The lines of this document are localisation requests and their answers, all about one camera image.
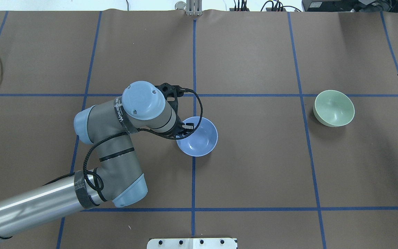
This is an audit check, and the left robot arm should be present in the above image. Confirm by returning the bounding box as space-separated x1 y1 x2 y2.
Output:
0 81 200 243

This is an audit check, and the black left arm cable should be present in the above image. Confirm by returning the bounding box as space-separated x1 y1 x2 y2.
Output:
83 89 203 202

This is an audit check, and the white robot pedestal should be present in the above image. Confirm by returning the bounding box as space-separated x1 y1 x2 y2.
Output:
146 238 238 249

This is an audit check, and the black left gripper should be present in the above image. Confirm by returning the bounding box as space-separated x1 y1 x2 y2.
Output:
155 83 194 137

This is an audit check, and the green bowl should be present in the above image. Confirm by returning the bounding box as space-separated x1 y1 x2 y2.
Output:
313 90 355 127

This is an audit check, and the aluminium frame post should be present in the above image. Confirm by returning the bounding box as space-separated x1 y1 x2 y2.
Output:
185 0 203 16

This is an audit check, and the blue bowl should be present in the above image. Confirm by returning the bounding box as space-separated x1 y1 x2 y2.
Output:
176 118 218 157

